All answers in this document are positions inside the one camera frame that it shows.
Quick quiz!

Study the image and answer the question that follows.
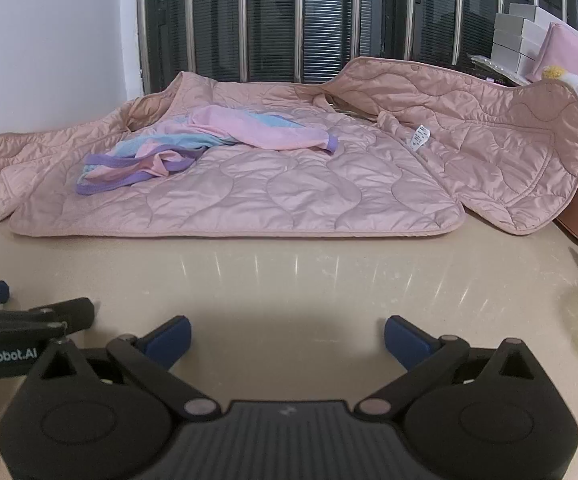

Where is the pastel pink blue purple garment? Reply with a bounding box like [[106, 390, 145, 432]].
[[75, 105, 340, 196]]

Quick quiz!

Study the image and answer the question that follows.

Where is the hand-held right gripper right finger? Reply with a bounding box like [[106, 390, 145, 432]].
[[354, 315, 552, 421]]

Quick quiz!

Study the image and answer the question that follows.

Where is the black flat box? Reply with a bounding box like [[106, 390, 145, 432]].
[[469, 52, 530, 86]]

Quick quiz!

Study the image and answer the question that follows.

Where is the pink pouch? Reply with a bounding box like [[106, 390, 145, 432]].
[[526, 22, 578, 107]]

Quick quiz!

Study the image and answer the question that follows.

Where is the stack of white boxes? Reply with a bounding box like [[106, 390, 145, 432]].
[[489, 2, 578, 78]]

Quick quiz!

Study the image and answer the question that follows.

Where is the pink quilted jacket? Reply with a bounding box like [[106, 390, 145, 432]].
[[0, 56, 578, 237]]

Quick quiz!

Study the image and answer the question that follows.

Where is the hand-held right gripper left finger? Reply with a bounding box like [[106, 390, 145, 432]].
[[26, 314, 220, 421]]

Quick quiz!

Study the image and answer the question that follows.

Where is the metal window railing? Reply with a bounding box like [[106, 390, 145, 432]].
[[136, 0, 578, 97]]

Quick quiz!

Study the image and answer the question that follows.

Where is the dark window with blinds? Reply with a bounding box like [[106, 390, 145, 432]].
[[141, 0, 578, 86]]

